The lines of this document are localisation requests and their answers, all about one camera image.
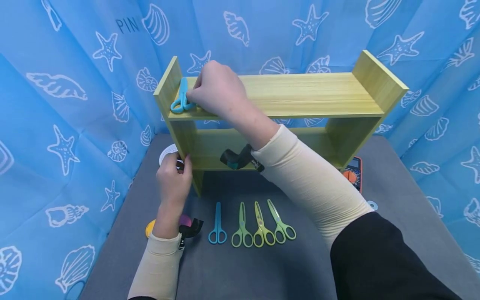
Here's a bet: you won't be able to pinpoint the black wrist band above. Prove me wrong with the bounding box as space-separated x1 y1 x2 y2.
220 144 265 173
177 217 205 251

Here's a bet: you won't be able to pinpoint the green plastic scissors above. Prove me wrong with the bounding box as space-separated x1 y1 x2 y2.
266 199 297 245
231 202 255 249

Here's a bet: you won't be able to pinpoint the person's right hand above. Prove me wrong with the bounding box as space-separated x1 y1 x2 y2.
186 60 280 151

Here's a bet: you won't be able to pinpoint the yellow-green plastic scissors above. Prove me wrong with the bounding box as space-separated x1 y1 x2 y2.
252 201 277 248

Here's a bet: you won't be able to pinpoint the person's left hand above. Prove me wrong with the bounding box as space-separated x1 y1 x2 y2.
154 153 194 240

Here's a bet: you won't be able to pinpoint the blue plastic scissors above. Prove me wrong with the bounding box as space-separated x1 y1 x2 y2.
170 77 198 114
208 202 228 245

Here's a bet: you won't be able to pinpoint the white tape roll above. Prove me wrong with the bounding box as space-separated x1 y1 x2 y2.
158 144 185 172

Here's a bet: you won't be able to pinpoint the person's right forearm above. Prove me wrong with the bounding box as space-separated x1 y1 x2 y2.
250 124 463 300

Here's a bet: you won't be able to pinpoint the orange and black multimeter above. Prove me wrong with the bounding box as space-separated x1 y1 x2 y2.
339 156 364 195

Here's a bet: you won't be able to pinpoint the light wooden two-tier shelf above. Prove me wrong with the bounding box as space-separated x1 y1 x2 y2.
153 50 410 197

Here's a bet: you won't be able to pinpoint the person's left forearm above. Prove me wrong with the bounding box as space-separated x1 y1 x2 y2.
127 232 185 300

